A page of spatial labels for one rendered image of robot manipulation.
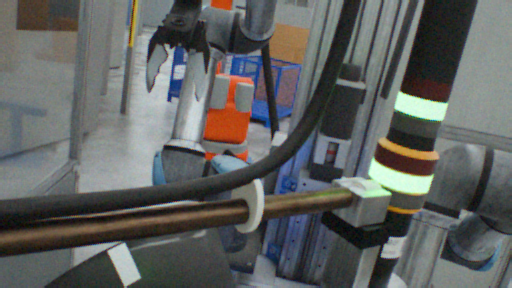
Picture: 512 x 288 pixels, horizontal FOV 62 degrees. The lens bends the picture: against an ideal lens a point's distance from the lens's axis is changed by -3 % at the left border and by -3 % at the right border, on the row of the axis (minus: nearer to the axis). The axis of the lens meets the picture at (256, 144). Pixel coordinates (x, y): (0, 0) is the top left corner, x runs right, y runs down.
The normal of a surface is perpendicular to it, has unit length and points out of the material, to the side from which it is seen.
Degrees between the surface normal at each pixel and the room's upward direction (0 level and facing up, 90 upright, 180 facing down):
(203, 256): 41
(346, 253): 90
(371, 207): 90
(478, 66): 89
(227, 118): 90
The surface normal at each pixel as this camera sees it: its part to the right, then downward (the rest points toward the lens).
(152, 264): 0.65, -0.43
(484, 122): 0.00, 0.27
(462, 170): -0.44, -0.23
